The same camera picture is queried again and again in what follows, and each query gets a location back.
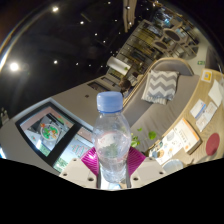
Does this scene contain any green potted plant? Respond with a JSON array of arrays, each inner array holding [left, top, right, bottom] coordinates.
[[130, 127, 158, 150]]

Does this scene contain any grey curved sofa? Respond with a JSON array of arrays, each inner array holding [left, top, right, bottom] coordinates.
[[122, 56, 201, 155]]

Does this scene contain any white orange menu box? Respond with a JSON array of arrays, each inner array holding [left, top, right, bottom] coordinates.
[[151, 116, 203, 166]]

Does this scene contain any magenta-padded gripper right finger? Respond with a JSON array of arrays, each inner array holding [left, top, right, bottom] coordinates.
[[125, 146, 167, 190]]

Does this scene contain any group of dining chairs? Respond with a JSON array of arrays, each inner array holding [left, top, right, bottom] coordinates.
[[146, 6, 203, 58]]

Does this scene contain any group of ceiling spotlights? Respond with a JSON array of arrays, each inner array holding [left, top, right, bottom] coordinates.
[[8, 0, 116, 73]]

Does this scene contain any person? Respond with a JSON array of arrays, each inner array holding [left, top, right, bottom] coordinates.
[[117, 76, 133, 98]]

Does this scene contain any grey white chevron pillow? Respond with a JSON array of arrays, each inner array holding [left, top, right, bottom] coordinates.
[[140, 69, 180, 106]]

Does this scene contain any yellow table sticker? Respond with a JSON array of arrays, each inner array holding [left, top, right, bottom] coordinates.
[[200, 67, 215, 84]]

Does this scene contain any window with festive stickers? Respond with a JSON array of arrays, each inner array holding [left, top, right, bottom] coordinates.
[[14, 101, 95, 173]]

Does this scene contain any clear blue-capped water bottle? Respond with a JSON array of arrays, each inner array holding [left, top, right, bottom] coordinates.
[[91, 90, 132, 191]]

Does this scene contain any white paper napkin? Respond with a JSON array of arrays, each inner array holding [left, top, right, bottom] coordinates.
[[207, 78, 224, 108]]

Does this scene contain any white mug with black print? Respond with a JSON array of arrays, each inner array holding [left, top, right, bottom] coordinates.
[[161, 158, 185, 175]]

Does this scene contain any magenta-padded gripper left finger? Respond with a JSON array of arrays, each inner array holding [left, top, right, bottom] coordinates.
[[59, 146, 101, 190]]

